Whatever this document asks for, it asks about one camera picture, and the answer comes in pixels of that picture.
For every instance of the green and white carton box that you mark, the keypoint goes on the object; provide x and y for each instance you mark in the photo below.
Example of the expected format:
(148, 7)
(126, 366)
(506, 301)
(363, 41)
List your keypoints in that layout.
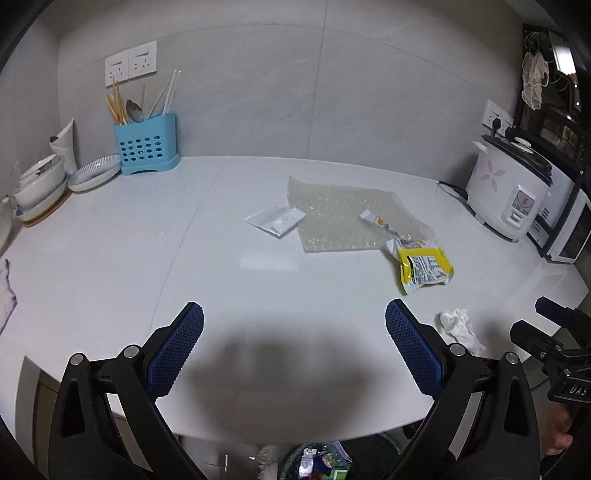
(339, 474)

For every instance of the metal spoon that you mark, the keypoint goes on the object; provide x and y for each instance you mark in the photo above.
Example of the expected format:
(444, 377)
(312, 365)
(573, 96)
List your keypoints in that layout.
(135, 110)

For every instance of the person's right hand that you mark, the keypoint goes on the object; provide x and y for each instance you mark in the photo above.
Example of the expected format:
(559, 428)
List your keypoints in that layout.
(556, 434)

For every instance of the chopsticks and spoon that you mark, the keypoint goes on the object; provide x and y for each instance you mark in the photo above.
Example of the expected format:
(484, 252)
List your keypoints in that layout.
(117, 108)

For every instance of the white ceramic jug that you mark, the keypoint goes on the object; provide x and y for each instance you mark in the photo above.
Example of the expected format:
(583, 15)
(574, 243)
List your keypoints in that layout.
(64, 147)

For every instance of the white cloth purple edge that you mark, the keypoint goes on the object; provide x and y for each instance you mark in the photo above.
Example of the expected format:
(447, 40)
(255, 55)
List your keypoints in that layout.
(7, 295)

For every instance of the stacked white bowls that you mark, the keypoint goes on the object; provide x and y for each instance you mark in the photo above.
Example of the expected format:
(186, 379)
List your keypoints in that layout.
(41, 184)

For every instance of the wooden trivet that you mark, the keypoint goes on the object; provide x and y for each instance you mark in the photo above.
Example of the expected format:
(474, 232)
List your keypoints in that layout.
(48, 212)

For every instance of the white flowered rice cooker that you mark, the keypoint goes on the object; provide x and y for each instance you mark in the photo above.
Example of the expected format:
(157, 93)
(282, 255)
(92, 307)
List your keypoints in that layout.
(494, 194)

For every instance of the white chopstick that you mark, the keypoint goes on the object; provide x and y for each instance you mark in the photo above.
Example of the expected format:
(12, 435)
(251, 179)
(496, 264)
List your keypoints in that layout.
(171, 92)
(161, 92)

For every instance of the small sauce sachet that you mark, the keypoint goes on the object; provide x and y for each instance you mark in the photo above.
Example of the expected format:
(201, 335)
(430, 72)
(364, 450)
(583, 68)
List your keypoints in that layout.
(379, 222)

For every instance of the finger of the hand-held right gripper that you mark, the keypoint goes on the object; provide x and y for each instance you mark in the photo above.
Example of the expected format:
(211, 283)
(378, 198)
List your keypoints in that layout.
(531, 336)
(561, 314)

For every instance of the clear bubble wrap sheet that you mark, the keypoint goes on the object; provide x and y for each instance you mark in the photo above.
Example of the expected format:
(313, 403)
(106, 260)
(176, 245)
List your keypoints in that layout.
(332, 217)

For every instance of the yellow snack packet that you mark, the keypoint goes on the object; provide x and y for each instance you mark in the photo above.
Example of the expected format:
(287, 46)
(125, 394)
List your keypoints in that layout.
(425, 267)

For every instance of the patterned shallow plate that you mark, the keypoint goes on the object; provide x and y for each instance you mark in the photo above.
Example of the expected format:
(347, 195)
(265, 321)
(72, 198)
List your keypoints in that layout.
(94, 173)

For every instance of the white wall socket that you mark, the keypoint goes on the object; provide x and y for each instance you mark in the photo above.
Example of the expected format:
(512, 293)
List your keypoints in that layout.
(117, 70)
(143, 60)
(507, 120)
(490, 113)

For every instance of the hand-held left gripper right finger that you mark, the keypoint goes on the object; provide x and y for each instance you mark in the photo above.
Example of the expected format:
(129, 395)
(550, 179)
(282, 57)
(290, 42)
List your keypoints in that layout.
(413, 344)

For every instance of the kitchen cleaver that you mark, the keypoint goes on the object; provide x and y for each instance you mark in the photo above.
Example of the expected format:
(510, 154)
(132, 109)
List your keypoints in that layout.
(565, 57)

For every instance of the white tissue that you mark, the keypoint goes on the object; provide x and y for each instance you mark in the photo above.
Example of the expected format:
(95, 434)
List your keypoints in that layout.
(459, 325)

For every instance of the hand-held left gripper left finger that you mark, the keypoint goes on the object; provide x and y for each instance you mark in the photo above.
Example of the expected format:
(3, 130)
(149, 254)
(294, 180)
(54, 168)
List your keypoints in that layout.
(175, 344)

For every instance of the dark mesh trash bin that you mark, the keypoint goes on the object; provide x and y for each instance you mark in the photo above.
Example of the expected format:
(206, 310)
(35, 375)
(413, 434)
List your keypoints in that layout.
(369, 457)

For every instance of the blue plastic utensil holder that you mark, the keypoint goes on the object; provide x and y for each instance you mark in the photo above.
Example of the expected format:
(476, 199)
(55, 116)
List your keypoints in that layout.
(147, 147)

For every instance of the black metal kitchen rack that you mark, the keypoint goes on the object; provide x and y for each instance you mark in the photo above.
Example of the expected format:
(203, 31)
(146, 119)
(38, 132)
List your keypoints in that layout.
(563, 220)

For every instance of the hanging white mesh cloth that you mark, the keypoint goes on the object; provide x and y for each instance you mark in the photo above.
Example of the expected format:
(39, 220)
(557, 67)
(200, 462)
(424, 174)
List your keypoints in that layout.
(533, 87)

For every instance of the white microwave oven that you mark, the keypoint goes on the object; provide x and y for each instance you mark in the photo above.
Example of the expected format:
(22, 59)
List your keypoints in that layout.
(568, 230)

